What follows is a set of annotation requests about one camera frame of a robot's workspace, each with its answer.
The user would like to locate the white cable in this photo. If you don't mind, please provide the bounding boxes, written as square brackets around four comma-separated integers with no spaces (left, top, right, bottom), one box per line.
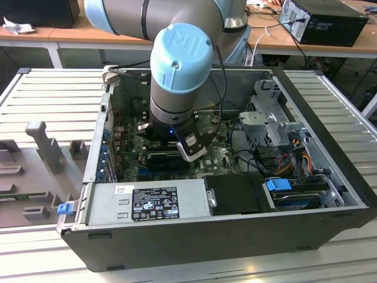
[252,25,272,64]

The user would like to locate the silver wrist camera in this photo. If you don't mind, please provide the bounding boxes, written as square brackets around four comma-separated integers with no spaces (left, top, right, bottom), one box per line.
[176,132,207,163]

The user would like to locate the wooden desk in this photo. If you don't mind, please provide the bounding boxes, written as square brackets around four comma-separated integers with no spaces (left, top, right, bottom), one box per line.
[48,0,377,58]
[0,0,89,48]

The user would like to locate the metal drive cage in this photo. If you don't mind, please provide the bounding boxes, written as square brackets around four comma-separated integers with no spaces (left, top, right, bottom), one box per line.
[237,78,312,150]

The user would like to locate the graphics card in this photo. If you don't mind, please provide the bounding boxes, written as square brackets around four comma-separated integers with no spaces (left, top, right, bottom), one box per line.
[146,152,191,172]

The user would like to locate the silver power supply unit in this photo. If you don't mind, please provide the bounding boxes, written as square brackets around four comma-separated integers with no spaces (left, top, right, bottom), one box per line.
[75,178,211,228]

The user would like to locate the hard disk in blue carrier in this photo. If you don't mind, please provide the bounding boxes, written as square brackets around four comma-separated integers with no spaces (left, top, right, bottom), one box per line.
[264,177,323,212]

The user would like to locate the green RAM stick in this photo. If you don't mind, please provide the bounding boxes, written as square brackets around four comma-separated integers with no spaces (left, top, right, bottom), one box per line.
[0,193,48,202]

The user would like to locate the black desktop computer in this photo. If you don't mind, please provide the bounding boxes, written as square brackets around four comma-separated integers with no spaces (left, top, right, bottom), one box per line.
[278,0,370,48]

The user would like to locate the black plastic shroud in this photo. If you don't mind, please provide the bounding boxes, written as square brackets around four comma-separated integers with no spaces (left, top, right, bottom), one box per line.
[203,173,277,216]

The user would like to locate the grey parts rack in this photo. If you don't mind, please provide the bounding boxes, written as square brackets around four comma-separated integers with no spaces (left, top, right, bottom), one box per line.
[0,120,92,229]

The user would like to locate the crumpled white paper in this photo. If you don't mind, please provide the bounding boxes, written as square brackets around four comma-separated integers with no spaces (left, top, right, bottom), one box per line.
[2,16,37,35]

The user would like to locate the green motherboard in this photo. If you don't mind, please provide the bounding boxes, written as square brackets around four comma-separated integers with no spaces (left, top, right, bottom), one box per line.
[116,113,245,183]

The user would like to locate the black open PC case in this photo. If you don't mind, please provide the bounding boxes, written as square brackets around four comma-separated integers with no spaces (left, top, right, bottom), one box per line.
[55,65,377,274]

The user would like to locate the black box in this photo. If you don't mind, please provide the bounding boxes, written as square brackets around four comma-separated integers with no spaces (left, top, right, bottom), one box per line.
[0,0,81,29]

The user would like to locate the yellow red power wires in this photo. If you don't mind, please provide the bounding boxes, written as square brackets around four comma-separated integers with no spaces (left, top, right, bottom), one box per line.
[275,147,315,180]

